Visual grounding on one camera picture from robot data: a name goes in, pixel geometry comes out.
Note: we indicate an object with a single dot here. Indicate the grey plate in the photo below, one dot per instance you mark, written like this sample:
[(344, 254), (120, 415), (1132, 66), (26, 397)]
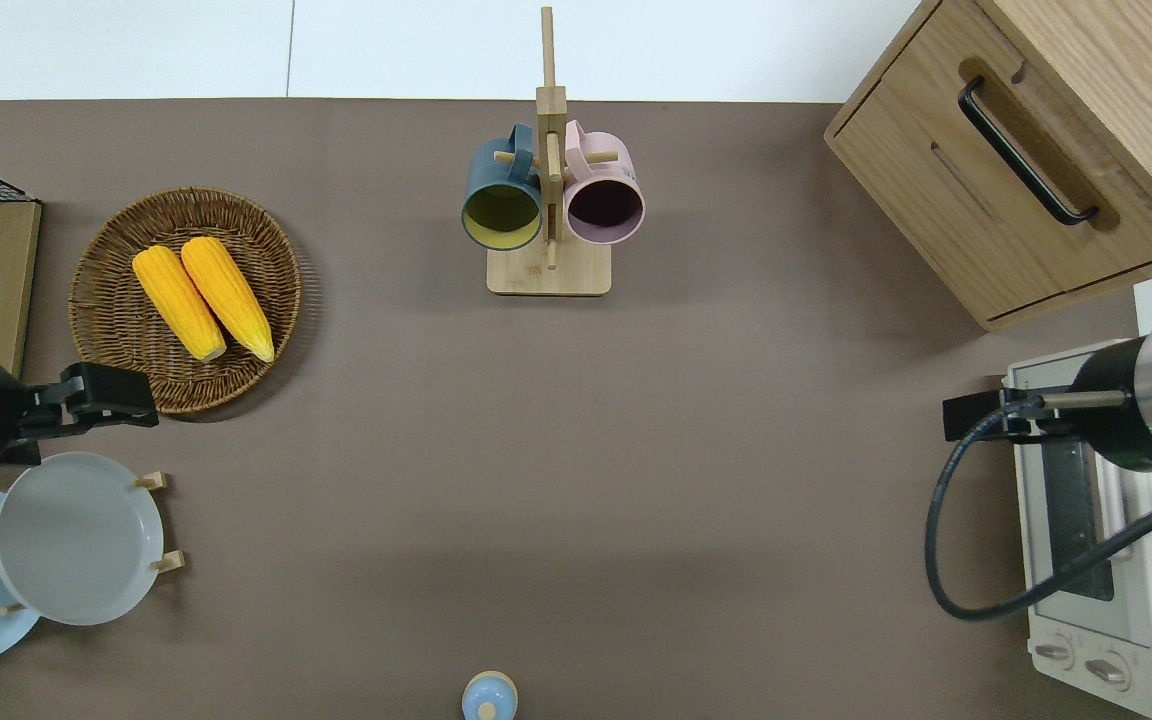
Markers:
[(76, 540)]

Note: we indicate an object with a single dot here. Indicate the light blue lidded jar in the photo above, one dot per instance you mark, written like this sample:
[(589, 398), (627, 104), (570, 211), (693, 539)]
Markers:
[(489, 695)]

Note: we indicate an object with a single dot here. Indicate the wooden mug tree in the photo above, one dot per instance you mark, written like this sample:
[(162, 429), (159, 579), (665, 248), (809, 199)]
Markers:
[(548, 272)]

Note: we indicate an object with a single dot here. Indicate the pink mug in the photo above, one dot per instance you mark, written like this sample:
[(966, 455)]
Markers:
[(608, 175)]

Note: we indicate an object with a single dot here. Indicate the yellow corn cob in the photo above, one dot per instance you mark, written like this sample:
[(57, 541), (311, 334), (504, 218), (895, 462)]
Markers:
[(228, 295), (178, 302)]

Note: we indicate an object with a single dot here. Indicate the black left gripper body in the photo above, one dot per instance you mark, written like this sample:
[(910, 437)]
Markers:
[(51, 410)]

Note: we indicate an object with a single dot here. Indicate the round wicker basket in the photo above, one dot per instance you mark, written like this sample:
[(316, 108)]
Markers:
[(116, 320)]

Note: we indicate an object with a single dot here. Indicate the wooden cabinet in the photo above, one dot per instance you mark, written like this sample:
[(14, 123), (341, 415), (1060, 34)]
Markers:
[(1136, 60)]

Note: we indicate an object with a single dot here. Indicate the white toaster oven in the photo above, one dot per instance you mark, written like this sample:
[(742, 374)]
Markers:
[(1066, 500)]

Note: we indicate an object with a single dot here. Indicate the dark blue mug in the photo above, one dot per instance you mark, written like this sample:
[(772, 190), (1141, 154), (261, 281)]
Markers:
[(496, 180)]

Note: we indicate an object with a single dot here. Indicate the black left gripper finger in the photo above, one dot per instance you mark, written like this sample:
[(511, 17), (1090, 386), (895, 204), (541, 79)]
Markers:
[(106, 382), (126, 414)]

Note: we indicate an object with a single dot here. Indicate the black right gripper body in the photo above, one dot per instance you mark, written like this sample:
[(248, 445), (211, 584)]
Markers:
[(976, 415)]

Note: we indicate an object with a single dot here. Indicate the wooden plate rack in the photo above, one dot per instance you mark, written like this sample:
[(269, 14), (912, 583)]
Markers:
[(152, 481)]

